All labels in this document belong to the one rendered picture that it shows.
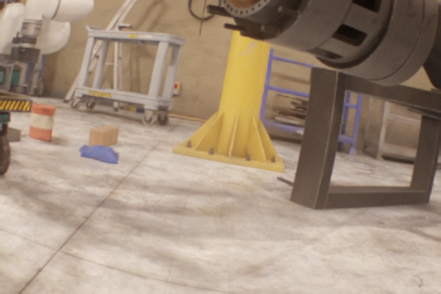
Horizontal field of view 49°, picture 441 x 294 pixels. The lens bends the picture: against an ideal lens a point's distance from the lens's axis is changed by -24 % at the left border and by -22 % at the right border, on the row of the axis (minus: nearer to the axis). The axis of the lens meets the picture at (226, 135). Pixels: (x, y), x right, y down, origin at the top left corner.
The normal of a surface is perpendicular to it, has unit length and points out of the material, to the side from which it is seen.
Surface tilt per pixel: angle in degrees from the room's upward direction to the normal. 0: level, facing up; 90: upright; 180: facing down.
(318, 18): 133
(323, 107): 90
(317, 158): 90
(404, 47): 127
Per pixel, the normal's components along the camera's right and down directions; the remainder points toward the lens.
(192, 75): 0.01, 0.08
